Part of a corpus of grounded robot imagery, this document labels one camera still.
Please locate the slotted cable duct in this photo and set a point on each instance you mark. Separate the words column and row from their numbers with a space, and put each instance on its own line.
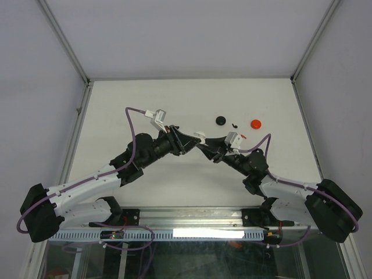
column 177, row 234

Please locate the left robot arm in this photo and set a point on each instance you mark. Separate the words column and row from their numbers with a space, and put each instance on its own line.
column 120, row 171

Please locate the red earbud charging case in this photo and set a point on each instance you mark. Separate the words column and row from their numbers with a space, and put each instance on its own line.
column 256, row 124

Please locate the left aluminium frame post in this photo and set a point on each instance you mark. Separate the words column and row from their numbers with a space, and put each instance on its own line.
column 61, row 37

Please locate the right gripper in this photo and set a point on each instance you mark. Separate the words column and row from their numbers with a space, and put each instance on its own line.
column 214, row 143

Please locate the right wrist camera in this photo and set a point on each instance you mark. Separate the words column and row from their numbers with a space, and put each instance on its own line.
column 234, row 141

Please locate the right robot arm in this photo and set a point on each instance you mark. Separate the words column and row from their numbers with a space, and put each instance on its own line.
column 324, row 205

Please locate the white earbud charging case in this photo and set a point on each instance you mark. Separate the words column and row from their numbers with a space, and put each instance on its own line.
column 201, row 135

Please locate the black earbud charging case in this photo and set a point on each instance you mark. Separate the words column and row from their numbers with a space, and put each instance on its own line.
column 220, row 120

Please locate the right aluminium frame post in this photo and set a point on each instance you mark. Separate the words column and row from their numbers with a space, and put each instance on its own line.
column 325, row 20

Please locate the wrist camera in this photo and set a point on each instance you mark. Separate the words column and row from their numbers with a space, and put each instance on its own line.
column 234, row 141
column 156, row 118

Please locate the aluminium frame post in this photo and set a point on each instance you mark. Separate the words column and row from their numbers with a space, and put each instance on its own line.
column 61, row 37
column 325, row 20

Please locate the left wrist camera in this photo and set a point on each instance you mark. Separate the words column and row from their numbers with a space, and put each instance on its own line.
column 156, row 118

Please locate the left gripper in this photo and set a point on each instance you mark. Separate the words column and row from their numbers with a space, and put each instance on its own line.
column 181, row 143

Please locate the aluminium mounting rail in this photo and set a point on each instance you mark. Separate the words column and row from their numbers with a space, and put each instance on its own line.
column 189, row 216

